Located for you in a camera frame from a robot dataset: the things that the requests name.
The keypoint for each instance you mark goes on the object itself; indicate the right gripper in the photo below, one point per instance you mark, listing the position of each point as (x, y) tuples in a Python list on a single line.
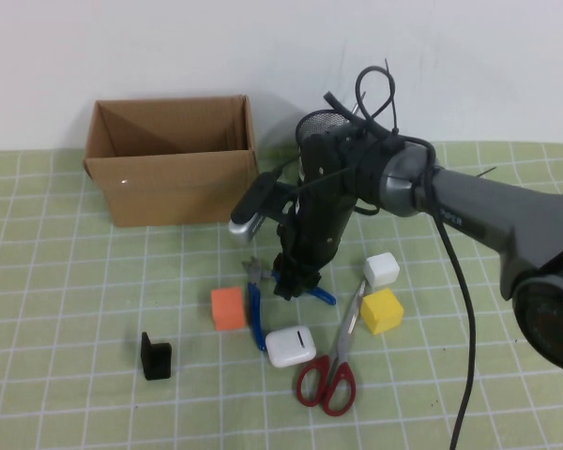
[(319, 220)]

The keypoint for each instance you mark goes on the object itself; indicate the orange block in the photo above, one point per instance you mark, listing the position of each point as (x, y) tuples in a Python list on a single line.
[(227, 309)]

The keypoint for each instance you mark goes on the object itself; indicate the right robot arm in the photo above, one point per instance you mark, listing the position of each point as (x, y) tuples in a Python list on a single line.
[(474, 211)]

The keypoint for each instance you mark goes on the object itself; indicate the white earbuds case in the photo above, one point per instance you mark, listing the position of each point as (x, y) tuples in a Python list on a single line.
[(288, 349)]

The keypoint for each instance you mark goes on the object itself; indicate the white block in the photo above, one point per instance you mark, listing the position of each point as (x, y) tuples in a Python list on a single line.
[(381, 270)]

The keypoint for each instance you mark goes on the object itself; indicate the yellow block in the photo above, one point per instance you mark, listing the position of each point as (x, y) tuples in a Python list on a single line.
[(381, 312)]

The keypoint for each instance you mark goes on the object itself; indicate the brown cardboard box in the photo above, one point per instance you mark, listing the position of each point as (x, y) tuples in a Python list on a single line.
[(178, 197)]

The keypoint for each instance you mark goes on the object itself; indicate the black mesh pen holder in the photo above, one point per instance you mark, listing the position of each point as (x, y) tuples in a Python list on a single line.
[(316, 123)]

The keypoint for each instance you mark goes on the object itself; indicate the green checked tablecloth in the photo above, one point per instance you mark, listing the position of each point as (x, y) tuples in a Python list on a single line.
[(75, 290)]

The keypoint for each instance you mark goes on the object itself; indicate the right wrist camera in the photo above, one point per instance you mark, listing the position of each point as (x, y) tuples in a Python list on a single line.
[(248, 206)]

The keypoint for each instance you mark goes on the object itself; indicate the black L-shaped bracket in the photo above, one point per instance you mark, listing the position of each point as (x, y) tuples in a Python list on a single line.
[(157, 361)]

